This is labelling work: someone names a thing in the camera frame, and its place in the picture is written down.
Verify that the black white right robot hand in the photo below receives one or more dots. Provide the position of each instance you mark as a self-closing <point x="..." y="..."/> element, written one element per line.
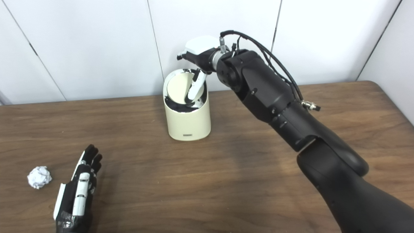
<point x="202" y="47"/>

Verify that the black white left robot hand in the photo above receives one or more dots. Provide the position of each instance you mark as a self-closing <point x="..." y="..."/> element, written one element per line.
<point x="79" y="194"/>

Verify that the white paper ball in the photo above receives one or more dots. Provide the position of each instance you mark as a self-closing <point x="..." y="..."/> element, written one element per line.
<point x="39" y="177"/>

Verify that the cream round bin lid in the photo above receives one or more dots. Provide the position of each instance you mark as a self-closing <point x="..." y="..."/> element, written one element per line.
<point x="178" y="87"/>

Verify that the cream-colored desktop bin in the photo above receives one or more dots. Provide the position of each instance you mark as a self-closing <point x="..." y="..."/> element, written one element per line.
<point x="189" y="124"/>

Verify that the grey wall corner strip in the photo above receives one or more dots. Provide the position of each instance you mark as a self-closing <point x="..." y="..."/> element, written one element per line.
<point x="4" y="97"/>

